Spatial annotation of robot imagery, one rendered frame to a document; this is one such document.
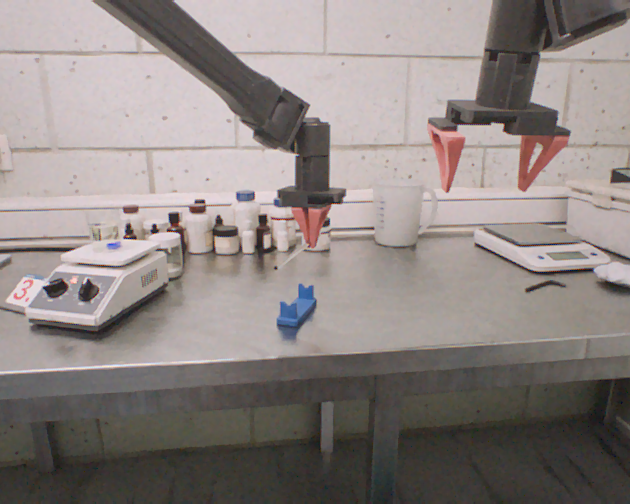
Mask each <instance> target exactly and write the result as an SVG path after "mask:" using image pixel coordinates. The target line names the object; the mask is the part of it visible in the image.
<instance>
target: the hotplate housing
mask: <svg viewBox="0 0 630 504"><path fill-rule="evenodd" d="M55 271H59V272H70V273H82V274H93V275H104V276H116V277H117V278H116V280H115V282H114V283H113V285H112V286H111V288H110V289H109V291H108V292H107V294H106V295H105V297H104V299H103V300H102V303H101V304H100V306H99V307H98V309H97V310H96V312H95V313H94V314H93V315H88V314H79V313H70V312H61V311H52V310H43V308H34V307H29V306H28V305H29V304H30V303H31V301H32V300H33V299H34V298H35V296H36V295H37V294H38V292H39V291H40V290H41V289H42V287H41V288H40V290H39V291H38V292H37V293H36V295H35V296H34V297H33V299H32V300H31V301H30V302H29V304H28V305H27V307H26V308H25V309H26V317H27V318H29V319H28V321H29V323H33V324H41V325H50V326H58V327H67V328H75V329H83V330H92V331H99V330H101V329H102V328H104V327H106V326H107V325H109V324H110V323H112V322H113V321H115V320H116V319H118V318H120V317H121V316H123V315H124V314H126V313H127V312H129V311H130V310H132V309H134V308H135V307H137V306H138V305H141V304H142V303H144V302H145V301H147V300H149V299H150V298H152V296H153V295H155V294H156V293H158V292H159V291H161V290H163V289H164V288H166V287H167V286H168V283H167V282H168V281H169V277H168V267H167V256H166V253H165V254H164V251H155V250H154V251H152V252H149V254H147V255H145V256H142V257H140V258H138V259H136V260H134V261H132V262H130V263H128V264H125V265H122V266H112V265H100V264H87V263H75V262H69V263H67V264H64V265H62V266H59V267H58V268H57V269H55V270H54V272H55ZM54 272H53V273H54ZM53 273H52V274H53ZM52 274H51V276H52ZM51 276H50V277H51ZM50 277H49V278H50ZM49 278H48V279H47V281H48V280H49ZM47 281H46V282H47ZM46 282H45V283H46ZM45 283H44V284H45Z"/></svg>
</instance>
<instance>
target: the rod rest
mask: <svg viewBox="0 0 630 504"><path fill-rule="evenodd" d="M316 304H317V298H313V284H310V285H309V286H307V287H305V286H304V285H303V284H302V283H298V297H297V298H296V299H295V300H294V301H293V302H292V303H291V304H290V305H288V304H287V303H286V302H285V301H283V300H281V301H279V315H278V316H277V317H276V324H281V325H288V326H295V328H296V326H298V325H299V324H300V322H301V321H302V320H303V319H304V318H305V316H306V315H307V314H308V313H309V312H310V310H311V309H312V308H313V307H315V306H316Z"/></svg>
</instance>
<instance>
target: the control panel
mask: <svg viewBox="0 0 630 504"><path fill-rule="evenodd" d="M86 277H88V278H89V279H90V281H91V282H92V284H96V285H97V286H98V287H99V292H98V294H97V295H96V296H95V297H94V298H92V299H90V300H87V301H82V300H80V299H79V298H78V296H77V295H78V292H79V289H80V287H81V285H82V282H83V280H84V279H85V278H86ZM59 278H63V279H64V280H65V282H67V284H68V289H67V291H66V292H65V293H64V294H62V295H61V296H59V297H55V298H51V297H49V296H48V295H47V293H46V292H45V291H44V290H43V288H42V289H41V290H40V291H39V292H38V294H37V295H36V296H35V298H34V299H33V300H32V301H31V303H30V304H29V305H28V306H29V307H34V308H43V310H52V311H61V312H70V313H79V314H88V315H93V314H94V313H95V312H96V310H97V309H98V307H99V306H100V304H101V303H102V300H103V299H104V297H105V295H106V294H107V292H108V291H109V289H110V288H111V286H112V285H113V283H114V282H115V280H116V278H117V277H116V276H104V275H93V274H82V273H70V272H59V271H55V272H54V273H53V274H52V276H51V277H50V278H49V280H48V281H47V282H46V283H48V282H50V281H53V280H56V279H59ZM74 278H76V279H77V281H76V282H72V280H73V279H74Z"/></svg>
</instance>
